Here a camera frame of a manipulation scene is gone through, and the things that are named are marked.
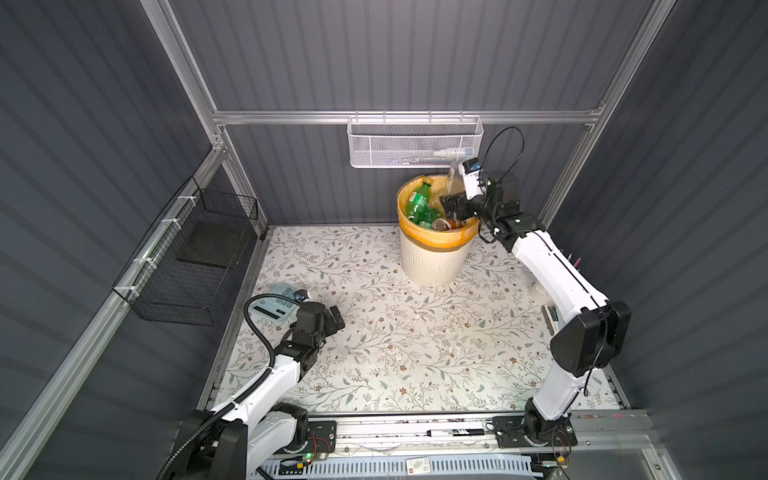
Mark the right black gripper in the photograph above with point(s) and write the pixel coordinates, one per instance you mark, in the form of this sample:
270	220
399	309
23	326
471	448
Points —
460	203

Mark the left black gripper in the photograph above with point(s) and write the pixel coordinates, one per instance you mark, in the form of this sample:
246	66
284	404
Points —
330	327

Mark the brown tea bottle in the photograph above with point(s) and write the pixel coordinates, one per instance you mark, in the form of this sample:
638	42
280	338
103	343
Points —
444	225

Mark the green bottle yellow cap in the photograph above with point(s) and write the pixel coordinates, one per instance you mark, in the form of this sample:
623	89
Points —
417	205
429	217

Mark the square clear bottle green label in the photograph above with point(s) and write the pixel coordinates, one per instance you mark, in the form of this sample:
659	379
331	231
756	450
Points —
455	183

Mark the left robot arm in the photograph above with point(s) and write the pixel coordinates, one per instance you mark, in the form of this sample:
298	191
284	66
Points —
234	439

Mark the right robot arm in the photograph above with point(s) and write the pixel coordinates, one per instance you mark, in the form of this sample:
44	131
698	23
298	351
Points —
594	327

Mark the orange bin liner bag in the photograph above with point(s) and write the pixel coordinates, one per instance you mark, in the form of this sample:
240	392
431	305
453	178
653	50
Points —
446	240

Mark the white ribbed trash bin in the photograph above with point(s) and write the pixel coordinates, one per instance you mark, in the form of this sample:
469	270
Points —
429	266

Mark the teal calculator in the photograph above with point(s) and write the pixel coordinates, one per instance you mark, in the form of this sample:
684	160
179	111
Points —
272	309

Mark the white tube in basket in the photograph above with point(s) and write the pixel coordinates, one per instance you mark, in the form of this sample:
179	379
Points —
451	154

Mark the white pencil cup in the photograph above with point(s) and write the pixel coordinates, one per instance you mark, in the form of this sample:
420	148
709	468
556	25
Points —
540	295

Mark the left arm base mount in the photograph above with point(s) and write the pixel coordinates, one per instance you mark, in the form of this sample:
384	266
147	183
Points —
320	439

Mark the white wire wall basket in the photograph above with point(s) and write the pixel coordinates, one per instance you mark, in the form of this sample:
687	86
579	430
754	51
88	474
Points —
397	143

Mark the black wire wall basket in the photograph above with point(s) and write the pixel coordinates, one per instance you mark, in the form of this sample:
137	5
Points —
186	275

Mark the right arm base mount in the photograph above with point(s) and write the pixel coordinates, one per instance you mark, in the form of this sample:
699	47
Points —
528	430

